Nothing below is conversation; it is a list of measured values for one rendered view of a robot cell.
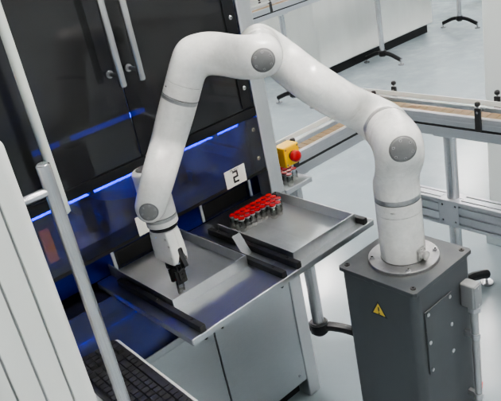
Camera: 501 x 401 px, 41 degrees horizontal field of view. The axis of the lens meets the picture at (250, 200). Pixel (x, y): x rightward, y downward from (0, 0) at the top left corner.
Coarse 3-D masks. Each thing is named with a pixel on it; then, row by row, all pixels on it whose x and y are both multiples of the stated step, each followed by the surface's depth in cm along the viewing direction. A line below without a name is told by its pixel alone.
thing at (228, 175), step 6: (234, 168) 211; (240, 168) 213; (228, 174) 210; (234, 174) 212; (240, 174) 214; (228, 180) 211; (240, 180) 214; (246, 180) 216; (228, 186) 211; (234, 186) 213
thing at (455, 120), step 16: (384, 96) 274; (416, 96) 270; (432, 96) 264; (448, 96) 259; (496, 96) 247; (416, 112) 262; (432, 112) 256; (448, 112) 254; (464, 112) 251; (480, 112) 239; (496, 112) 238; (432, 128) 259; (448, 128) 254; (464, 128) 248; (480, 128) 242; (496, 128) 238
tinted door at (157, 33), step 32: (128, 0) 176; (160, 0) 183; (192, 0) 190; (160, 32) 185; (192, 32) 192; (224, 32) 199; (160, 64) 187; (128, 96) 182; (160, 96) 189; (224, 96) 204; (192, 128) 199
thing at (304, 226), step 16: (288, 208) 216; (304, 208) 214; (320, 208) 207; (336, 208) 202; (272, 224) 208; (288, 224) 206; (304, 224) 204; (320, 224) 202; (336, 224) 193; (352, 224) 198; (256, 240) 195; (272, 240) 198; (288, 240) 197; (304, 240) 195; (320, 240) 190; (304, 256) 186
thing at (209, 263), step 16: (192, 240) 206; (208, 240) 199; (144, 256) 205; (192, 256) 199; (208, 256) 197; (224, 256) 195; (240, 256) 188; (112, 272) 197; (128, 272) 197; (144, 272) 196; (160, 272) 194; (192, 272) 190; (208, 272) 188; (224, 272) 183; (144, 288) 183; (160, 288) 186; (176, 288) 184; (192, 288) 176; (208, 288) 180; (176, 304) 174
